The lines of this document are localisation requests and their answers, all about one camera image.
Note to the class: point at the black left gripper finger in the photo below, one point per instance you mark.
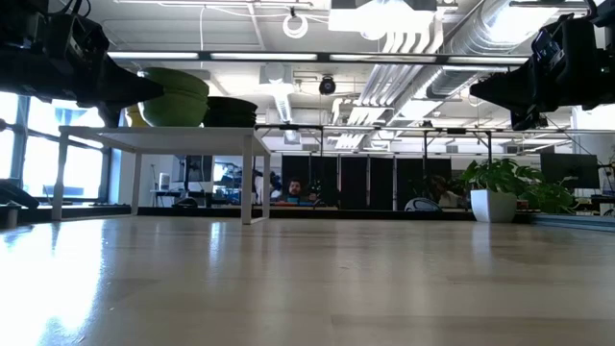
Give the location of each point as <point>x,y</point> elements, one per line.
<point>125,89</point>
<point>109,116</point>

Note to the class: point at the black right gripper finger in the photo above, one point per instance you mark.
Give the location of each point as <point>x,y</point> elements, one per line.
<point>524,120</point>
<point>509,91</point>

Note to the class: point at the yellow bowl blue leaf print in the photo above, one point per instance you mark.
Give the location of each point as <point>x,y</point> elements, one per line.
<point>133,119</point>

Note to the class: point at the small dark bowl orange print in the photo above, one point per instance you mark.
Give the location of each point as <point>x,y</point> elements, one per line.
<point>230,103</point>

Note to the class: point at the large dark bowl orange print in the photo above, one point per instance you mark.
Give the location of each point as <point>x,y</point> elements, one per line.
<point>229,121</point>

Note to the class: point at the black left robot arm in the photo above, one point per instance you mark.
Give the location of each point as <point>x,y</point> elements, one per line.
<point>19,24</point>

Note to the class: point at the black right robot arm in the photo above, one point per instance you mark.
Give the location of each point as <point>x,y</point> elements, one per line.
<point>603,12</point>

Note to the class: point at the green leafy plant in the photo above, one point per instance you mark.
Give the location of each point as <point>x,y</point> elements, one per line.
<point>499,175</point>

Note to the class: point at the white perforated metal shelf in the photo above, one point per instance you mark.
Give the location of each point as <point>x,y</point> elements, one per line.
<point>168,139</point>

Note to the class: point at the black computer monitor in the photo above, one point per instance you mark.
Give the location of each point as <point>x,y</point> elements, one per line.
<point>569,170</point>

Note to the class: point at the white plant pot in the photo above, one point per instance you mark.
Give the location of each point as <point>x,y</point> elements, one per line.
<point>492,206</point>

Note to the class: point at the person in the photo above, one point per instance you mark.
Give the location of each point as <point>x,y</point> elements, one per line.
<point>444,194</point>
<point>294,188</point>

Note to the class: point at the white blue striped ball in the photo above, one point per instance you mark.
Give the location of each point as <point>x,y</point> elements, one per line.
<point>422,205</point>

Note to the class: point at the black partition panels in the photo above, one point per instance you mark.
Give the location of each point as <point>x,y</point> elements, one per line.
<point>379,182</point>

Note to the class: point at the black background rig frame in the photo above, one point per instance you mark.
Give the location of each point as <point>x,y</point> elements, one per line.
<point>489,144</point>

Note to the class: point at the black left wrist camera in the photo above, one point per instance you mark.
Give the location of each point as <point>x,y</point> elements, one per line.
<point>77,38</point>

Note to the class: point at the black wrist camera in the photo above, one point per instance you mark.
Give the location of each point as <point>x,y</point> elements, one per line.
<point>77,38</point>
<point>550,48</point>

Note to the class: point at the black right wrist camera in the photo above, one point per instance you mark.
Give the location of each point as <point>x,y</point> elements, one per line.
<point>550,48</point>

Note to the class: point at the grey blue flat rail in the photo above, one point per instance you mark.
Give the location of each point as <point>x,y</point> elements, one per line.
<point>576,222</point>

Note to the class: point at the black overhead camera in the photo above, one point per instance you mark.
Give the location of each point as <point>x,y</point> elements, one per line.
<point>327,85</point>

